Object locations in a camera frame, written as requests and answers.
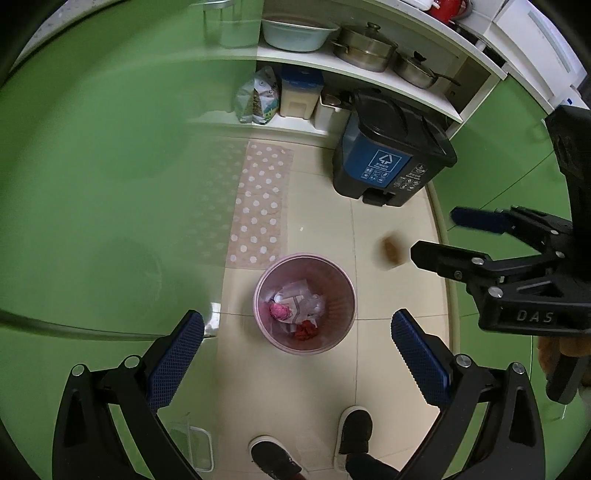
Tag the person's right hand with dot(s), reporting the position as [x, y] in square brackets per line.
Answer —
[549, 353]

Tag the pale blue basin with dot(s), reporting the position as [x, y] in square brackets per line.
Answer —
[298, 34]

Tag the person's left shoe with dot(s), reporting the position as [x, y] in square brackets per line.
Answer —
[272, 459]

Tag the person's right shoe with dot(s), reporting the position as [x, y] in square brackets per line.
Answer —
[355, 429]

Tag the pink wrapper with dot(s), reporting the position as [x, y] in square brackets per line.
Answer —
[280, 311]

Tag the clear plastic bag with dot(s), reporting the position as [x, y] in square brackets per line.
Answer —
[316, 304]

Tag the white paper bag blue print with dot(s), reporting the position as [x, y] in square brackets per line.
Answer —
[291, 290]

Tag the blue black pedal bin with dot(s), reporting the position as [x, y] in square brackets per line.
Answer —
[392, 138]

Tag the small white storage box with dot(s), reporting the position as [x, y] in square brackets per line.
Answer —
[330, 113]

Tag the printed pouch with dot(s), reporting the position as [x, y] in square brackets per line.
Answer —
[256, 99]

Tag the red wrapper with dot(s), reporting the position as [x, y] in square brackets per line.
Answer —
[306, 330]

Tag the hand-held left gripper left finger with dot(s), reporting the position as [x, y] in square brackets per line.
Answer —
[178, 355]

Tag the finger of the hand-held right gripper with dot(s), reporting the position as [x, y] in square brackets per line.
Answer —
[475, 219]
[443, 258]

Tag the white appliance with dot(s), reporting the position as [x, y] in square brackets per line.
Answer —
[531, 46]

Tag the pink dotted floor mat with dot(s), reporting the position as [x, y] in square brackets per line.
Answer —
[261, 203]

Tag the white shelf unit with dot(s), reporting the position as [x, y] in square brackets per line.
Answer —
[323, 60]

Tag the person's shoe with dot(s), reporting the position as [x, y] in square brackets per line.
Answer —
[355, 429]
[272, 459]

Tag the person's right leg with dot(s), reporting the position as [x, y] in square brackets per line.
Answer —
[369, 468]

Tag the clear plastic container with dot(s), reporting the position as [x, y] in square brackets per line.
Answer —
[228, 23]

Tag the steel steamer pot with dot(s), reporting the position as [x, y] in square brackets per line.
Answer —
[364, 48]

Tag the brown nut shell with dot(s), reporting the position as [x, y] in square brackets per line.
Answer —
[393, 251]

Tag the pink trash bin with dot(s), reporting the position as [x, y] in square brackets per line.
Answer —
[334, 286]

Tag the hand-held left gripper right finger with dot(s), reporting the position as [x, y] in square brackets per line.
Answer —
[420, 364]

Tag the steel saucepan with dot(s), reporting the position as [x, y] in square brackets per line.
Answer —
[415, 71]

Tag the beige box blue lid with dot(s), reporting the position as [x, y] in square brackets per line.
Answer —
[300, 94]

